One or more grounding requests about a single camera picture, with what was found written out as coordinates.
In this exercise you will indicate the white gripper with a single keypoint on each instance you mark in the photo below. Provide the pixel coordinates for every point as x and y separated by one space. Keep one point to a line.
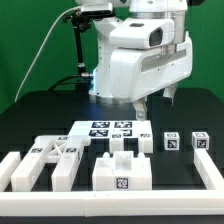
150 55

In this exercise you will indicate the white chair seat part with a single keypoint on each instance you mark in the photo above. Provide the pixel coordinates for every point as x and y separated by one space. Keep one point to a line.
122 171

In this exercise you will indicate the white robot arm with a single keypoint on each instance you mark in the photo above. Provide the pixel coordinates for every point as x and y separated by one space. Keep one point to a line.
124 9

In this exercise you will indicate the white tagged cube left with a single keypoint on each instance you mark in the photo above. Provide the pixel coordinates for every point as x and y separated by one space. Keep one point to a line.
171 140

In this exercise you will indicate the white tagged cube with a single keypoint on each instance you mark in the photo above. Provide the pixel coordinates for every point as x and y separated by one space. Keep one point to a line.
200 140
171 140

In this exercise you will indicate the white tagged cube right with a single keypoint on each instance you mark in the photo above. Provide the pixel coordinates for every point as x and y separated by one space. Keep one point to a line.
200 140

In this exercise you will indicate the white U-shaped border fence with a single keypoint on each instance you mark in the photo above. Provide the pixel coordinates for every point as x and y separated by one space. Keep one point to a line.
209 201

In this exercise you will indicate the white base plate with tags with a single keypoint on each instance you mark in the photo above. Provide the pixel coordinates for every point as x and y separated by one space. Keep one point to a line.
112 129

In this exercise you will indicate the white chair back frame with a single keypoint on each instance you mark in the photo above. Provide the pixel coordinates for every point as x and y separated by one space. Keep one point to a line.
63 151

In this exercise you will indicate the black camera stand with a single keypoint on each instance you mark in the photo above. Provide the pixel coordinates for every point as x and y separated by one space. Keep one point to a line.
81 23

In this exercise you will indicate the grey camera on stand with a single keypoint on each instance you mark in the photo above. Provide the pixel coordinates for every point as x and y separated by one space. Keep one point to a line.
97 9

